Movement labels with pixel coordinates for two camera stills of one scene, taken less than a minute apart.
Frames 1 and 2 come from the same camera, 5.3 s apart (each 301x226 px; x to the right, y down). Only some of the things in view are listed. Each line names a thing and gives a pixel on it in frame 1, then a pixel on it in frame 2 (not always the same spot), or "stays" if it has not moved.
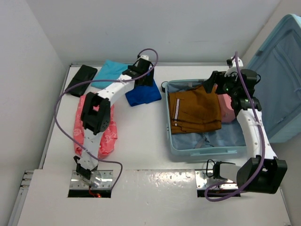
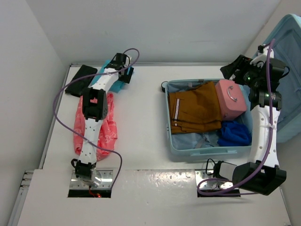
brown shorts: [194, 110] stays
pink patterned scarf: [108, 138] stays
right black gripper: [218, 77] to [242, 64]
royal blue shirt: [142, 94] to [234, 133]
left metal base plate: [102, 179] stays
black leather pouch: [85, 73] stays
